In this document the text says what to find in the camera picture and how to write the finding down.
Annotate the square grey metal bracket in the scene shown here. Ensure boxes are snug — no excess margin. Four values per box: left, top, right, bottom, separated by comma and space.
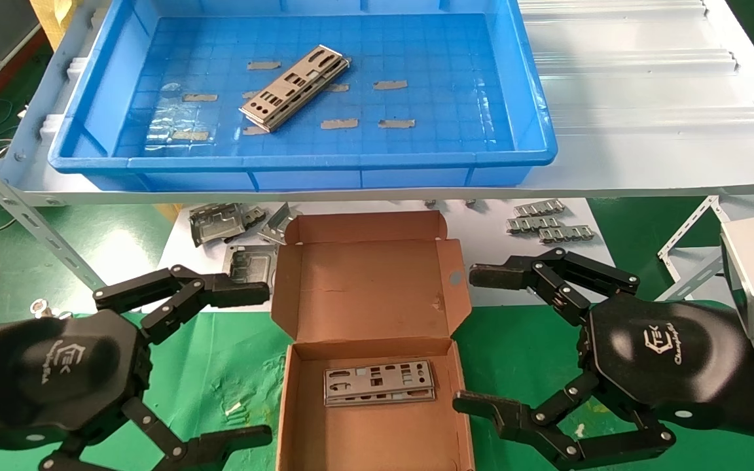
223, 244, 279, 288

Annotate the angled grey metal bracket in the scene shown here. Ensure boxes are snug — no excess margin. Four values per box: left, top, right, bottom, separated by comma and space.
258, 203, 300, 246

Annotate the grey slotted angle shelf post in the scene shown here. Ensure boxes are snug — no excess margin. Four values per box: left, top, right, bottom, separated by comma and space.
0, 131, 106, 292

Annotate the bent grey sheet metal bracket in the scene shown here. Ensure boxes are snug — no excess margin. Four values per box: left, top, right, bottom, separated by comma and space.
189, 203, 247, 247

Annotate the white metal frame rack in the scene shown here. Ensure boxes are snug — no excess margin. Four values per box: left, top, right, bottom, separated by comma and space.
657, 195, 754, 303

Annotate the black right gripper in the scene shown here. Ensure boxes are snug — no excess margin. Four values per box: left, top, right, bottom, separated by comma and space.
452, 247, 752, 471

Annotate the blue plastic tray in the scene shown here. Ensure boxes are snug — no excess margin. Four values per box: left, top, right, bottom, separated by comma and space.
48, 0, 558, 192

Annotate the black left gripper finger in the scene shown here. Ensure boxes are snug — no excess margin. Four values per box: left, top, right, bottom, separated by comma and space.
94, 264, 271, 343

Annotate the brown cardboard box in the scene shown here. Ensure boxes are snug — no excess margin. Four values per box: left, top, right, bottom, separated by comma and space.
271, 211, 476, 471

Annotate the perforated grey metal strip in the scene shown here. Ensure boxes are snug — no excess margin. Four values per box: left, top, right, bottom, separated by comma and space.
507, 217, 562, 234
514, 200, 566, 217
539, 226, 597, 244

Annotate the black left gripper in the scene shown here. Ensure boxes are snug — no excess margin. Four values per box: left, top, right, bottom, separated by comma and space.
0, 309, 274, 471

